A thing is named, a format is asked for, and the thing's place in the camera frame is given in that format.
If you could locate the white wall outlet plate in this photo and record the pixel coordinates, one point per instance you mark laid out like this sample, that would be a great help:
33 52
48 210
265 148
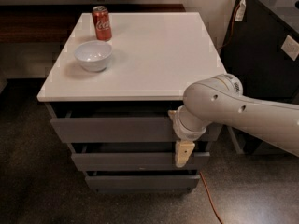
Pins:
290 47

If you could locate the black side cabinet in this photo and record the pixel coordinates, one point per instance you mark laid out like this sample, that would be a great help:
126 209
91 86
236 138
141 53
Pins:
252 50

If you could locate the grey bottom drawer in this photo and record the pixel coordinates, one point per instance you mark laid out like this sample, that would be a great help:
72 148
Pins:
141 181

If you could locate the white ceramic bowl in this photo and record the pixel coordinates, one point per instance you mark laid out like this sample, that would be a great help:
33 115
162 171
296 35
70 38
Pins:
93 55

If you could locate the grey drawer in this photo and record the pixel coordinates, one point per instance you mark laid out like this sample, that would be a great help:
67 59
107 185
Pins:
114 122
116 157
141 181

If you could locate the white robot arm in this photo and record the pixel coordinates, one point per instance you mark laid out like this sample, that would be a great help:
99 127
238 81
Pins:
220 100

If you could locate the grey middle drawer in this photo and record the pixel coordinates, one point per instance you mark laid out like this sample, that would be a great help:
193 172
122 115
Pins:
116 157

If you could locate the grey drawer cabinet white top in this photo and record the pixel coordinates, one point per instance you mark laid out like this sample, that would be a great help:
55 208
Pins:
155 57

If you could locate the red Coca-Cola can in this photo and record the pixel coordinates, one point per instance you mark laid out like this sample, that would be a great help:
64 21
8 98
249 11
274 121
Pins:
101 23

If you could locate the grey top drawer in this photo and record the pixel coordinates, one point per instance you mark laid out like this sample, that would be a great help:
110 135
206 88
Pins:
114 122

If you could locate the white paper tag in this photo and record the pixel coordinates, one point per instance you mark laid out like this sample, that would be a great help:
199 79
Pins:
240 12

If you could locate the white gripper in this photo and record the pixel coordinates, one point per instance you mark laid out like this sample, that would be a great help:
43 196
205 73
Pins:
183 133

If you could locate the dark wooden bench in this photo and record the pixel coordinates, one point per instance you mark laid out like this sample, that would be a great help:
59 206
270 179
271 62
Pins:
39 23

